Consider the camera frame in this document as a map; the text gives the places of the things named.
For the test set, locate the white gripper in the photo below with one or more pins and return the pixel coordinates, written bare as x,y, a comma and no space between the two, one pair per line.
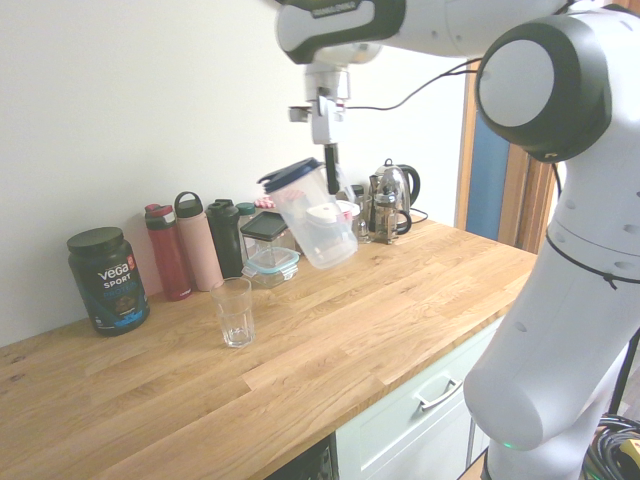
327,120

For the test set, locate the clear pitcher with blue lid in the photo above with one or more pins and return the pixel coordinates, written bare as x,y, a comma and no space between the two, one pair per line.
310,220

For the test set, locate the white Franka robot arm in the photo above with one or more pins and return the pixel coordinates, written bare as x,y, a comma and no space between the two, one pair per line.
560,250

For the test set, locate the pink water bottle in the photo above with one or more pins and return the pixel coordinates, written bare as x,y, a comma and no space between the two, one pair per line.
200,245

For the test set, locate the red water bottle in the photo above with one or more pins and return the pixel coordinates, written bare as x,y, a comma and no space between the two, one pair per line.
167,255

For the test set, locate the clear container with white lid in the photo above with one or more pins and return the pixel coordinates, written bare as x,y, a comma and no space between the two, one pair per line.
350,212

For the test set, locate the clear glass mug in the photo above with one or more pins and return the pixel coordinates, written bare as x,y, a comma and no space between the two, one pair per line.
363,225

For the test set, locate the glass french press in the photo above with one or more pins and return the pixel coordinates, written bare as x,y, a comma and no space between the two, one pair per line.
387,210

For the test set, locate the steel electric kettle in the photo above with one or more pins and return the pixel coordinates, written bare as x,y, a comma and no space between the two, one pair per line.
405,185

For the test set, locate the red gingham lid jar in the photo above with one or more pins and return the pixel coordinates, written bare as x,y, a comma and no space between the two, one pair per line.
264,204

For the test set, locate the clear canister with black lid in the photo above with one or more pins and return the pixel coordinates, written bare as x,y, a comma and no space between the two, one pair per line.
265,230

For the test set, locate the green lid glass jar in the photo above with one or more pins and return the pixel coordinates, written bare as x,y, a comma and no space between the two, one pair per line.
246,210

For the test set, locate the glass food container teal lid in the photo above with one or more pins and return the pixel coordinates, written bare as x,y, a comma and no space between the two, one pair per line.
272,267

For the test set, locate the black shaker bottle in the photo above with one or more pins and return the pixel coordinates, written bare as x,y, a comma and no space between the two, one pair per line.
225,240

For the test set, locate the clear faceted drinking glass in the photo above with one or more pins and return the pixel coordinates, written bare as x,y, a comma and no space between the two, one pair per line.
234,312

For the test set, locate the black Vega protein tub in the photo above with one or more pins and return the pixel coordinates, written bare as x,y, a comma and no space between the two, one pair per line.
110,285

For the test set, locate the white cabinet drawer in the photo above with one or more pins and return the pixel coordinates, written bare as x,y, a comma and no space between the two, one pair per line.
410,430

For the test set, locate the black dishwasher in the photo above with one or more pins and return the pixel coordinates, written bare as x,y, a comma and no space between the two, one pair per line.
310,462

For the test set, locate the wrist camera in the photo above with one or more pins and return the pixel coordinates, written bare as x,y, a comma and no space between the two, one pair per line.
300,114

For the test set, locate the wooden door frame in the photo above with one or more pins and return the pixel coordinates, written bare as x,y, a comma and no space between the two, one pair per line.
520,195

